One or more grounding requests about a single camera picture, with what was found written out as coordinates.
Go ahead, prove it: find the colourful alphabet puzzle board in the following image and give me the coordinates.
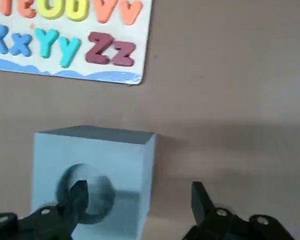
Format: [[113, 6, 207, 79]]
[[0, 0, 153, 86]]

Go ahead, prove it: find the grey block with round hole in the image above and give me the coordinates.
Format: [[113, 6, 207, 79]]
[[31, 124, 156, 240]]

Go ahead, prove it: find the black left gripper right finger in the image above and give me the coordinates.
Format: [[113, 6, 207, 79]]
[[182, 181, 295, 240]]

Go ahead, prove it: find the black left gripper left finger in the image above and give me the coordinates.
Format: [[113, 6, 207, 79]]
[[0, 179, 90, 240]]

